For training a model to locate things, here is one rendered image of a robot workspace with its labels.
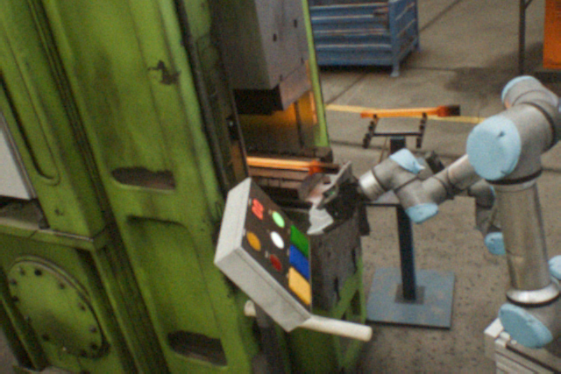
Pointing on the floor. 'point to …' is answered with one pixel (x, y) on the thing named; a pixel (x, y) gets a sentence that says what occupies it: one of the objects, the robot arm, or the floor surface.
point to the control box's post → (270, 340)
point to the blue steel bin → (365, 24)
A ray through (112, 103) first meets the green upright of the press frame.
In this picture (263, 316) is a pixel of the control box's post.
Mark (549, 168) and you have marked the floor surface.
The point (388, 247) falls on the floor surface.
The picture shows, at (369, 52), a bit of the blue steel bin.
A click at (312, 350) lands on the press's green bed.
